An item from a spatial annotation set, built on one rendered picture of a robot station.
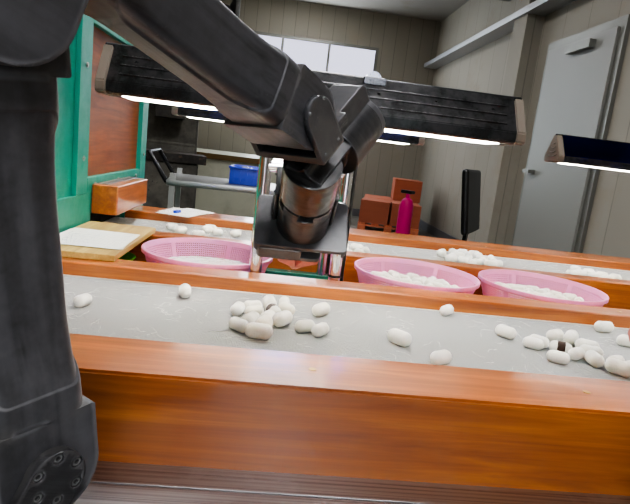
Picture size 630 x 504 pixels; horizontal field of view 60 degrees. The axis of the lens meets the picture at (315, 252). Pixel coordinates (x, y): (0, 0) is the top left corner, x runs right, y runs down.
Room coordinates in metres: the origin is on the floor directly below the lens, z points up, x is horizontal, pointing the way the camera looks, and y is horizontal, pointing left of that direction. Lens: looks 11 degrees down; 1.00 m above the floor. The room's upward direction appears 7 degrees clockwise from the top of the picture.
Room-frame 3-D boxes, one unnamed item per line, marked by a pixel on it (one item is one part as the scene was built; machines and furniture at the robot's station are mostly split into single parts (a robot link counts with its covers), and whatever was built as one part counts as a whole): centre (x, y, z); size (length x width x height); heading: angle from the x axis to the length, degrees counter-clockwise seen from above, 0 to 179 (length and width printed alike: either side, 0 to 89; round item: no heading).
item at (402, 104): (0.84, 0.02, 1.08); 0.62 x 0.08 x 0.07; 95
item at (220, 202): (7.62, 1.50, 0.41); 2.16 x 1.76 x 0.81; 5
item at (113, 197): (1.41, 0.52, 0.83); 0.30 x 0.06 x 0.07; 5
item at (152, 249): (1.10, 0.22, 0.72); 0.27 x 0.27 x 0.10
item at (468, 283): (1.14, -0.22, 0.72); 0.27 x 0.27 x 0.10
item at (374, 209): (7.67, -0.97, 0.37); 1.31 x 1.01 x 0.74; 5
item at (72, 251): (1.08, 0.44, 0.77); 0.33 x 0.15 x 0.01; 5
